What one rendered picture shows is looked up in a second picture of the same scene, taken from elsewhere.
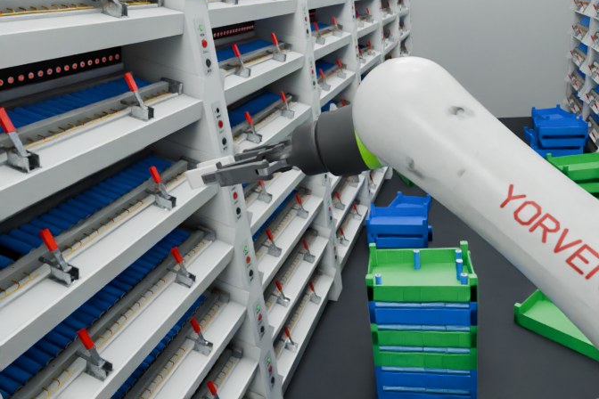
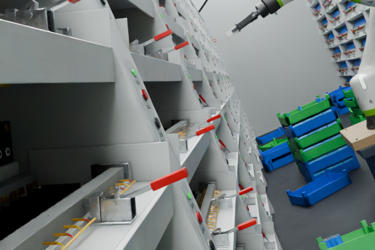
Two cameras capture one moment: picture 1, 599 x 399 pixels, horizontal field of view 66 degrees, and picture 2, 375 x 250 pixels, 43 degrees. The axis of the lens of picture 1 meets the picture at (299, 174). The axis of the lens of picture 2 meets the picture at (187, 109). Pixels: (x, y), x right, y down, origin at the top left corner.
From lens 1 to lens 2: 1.94 m
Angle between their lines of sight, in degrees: 25
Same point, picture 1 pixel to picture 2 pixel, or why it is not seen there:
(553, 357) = not seen: outside the picture
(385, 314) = (298, 129)
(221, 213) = (216, 89)
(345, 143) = not seen: outside the picture
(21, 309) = not seen: hidden behind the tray
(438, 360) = (331, 144)
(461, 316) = (330, 115)
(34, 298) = not seen: hidden behind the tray
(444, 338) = (328, 131)
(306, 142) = (260, 5)
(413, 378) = (325, 161)
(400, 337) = (309, 139)
